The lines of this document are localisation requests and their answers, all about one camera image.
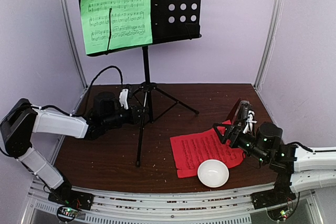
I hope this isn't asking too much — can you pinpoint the red wooden metronome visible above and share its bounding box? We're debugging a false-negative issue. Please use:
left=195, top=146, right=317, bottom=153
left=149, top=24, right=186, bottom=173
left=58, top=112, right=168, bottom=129
left=226, top=98, right=251, bottom=126

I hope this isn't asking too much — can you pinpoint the red sheet music paper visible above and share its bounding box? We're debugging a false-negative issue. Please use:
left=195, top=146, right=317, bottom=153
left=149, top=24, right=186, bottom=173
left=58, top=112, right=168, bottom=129
left=170, top=129, right=245, bottom=178

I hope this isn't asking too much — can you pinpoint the green sheet music paper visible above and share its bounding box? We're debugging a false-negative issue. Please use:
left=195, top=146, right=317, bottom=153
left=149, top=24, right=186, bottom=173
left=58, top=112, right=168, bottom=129
left=80, top=0, right=153, bottom=55

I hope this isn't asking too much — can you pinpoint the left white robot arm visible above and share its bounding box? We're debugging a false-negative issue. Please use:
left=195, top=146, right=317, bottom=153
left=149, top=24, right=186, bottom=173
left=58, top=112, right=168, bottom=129
left=1, top=89, right=146, bottom=205

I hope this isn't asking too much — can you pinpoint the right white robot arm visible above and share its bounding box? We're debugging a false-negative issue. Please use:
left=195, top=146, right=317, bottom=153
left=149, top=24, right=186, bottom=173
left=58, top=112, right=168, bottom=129
left=213, top=122, right=335, bottom=204

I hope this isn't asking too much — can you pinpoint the white ceramic bowl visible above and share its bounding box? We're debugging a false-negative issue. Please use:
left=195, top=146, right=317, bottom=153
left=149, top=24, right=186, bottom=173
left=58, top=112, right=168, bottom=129
left=197, top=159, right=229, bottom=188

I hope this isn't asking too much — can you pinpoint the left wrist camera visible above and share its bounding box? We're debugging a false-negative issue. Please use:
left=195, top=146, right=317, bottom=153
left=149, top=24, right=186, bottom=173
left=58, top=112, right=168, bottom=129
left=119, top=84, right=131, bottom=110

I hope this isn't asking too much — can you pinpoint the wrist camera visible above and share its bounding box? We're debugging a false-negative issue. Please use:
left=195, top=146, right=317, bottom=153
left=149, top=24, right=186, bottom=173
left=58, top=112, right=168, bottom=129
left=119, top=84, right=131, bottom=110
left=243, top=103, right=257, bottom=134

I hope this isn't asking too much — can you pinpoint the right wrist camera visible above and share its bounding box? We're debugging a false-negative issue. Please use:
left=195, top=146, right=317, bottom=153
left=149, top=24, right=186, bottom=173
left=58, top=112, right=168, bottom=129
left=243, top=103, right=257, bottom=134

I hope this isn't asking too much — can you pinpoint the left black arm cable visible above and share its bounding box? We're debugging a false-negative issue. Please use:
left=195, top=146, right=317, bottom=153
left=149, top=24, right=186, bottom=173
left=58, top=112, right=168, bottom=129
left=88, top=65, right=124, bottom=91

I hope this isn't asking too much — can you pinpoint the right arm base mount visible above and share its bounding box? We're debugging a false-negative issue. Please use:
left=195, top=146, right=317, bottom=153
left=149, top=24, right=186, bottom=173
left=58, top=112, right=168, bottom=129
left=251, top=189, right=300, bottom=223

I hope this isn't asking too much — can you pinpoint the aluminium front rail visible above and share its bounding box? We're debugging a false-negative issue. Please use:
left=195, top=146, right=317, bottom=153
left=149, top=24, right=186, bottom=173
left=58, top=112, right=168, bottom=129
left=19, top=180, right=327, bottom=223

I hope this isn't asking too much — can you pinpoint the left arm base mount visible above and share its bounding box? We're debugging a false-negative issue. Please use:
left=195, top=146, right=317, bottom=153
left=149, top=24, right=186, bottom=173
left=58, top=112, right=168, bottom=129
left=48, top=177, right=94, bottom=223

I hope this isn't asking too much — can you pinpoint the right aluminium frame post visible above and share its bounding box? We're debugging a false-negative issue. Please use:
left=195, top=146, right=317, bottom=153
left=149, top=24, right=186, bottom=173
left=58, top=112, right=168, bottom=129
left=254, top=0, right=283, bottom=91

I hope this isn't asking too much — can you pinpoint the aluminium frame post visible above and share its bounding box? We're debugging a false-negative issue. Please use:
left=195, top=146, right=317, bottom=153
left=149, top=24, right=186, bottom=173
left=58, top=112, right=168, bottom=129
left=60, top=0, right=88, bottom=90
left=254, top=0, right=283, bottom=91

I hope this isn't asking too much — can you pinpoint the left aluminium frame post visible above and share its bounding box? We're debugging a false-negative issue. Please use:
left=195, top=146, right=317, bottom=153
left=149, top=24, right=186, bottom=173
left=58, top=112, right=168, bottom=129
left=60, top=0, right=88, bottom=90

